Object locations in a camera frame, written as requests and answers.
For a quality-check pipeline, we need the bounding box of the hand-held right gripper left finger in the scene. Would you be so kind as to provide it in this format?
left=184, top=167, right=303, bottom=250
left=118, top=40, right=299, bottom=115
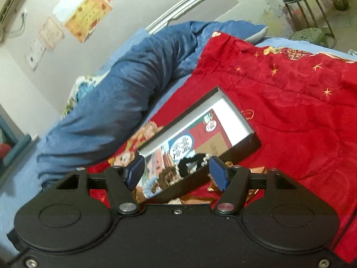
left=56, top=155, right=146, bottom=216

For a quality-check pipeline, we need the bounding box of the blue quilt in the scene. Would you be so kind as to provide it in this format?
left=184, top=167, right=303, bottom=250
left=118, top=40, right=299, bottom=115
left=36, top=19, right=269, bottom=191

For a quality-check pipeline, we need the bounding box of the white wall paper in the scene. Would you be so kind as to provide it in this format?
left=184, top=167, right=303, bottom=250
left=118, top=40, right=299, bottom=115
left=26, top=38, right=47, bottom=71

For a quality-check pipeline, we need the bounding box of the teal window frame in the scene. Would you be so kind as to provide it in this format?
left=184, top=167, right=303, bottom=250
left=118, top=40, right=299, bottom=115
left=0, top=112, right=32, bottom=174

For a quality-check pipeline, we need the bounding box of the green patterned stool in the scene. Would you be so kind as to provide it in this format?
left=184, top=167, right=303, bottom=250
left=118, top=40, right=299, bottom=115
left=290, top=28, right=328, bottom=46

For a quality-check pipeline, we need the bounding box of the cartoon print pillow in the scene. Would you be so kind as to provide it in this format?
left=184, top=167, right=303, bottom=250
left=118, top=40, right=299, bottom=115
left=61, top=74, right=110, bottom=118

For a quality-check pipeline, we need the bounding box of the black scrunchie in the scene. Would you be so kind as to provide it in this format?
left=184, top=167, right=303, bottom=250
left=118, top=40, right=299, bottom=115
left=177, top=153, right=211, bottom=180

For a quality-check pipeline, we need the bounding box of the yellow and white wall poster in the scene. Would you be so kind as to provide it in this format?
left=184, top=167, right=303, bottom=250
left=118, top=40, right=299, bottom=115
left=53, top=0, right=113, bottom=44

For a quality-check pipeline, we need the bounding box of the striped ball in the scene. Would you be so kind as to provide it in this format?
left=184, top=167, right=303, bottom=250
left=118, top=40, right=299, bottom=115
left=333, top=0, right=350, bottom=12

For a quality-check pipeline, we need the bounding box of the red printed blanket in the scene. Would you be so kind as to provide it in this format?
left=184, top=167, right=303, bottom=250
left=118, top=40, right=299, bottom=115
left=86, top=31, right=357, bottom=263

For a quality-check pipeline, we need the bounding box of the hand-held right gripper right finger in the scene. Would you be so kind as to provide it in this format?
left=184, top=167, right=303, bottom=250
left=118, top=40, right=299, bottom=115
left=209, top=156, right=296, bottom=216

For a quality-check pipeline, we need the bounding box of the framed wall certificate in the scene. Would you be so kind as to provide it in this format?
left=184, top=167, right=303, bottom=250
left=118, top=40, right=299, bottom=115
left=39, top=16, right=65, bottom=50

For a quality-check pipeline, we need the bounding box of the wall power cable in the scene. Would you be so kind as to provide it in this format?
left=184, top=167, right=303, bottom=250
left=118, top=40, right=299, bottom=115
left=11, top=7, right=29, bottom=38

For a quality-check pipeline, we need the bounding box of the black shallow cardboard box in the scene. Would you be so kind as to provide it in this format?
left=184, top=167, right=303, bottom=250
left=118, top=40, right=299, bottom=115
left=134, top=86, right=263, bottom=205

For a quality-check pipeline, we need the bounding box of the white metal bed rail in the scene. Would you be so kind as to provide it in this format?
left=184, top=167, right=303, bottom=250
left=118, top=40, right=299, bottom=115
left=145, top=0, right=241, bottom=33

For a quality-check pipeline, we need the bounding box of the printed paper box insert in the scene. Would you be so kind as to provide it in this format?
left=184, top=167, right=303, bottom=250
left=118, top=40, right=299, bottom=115
left=141, top=109, right=233, bottom=199

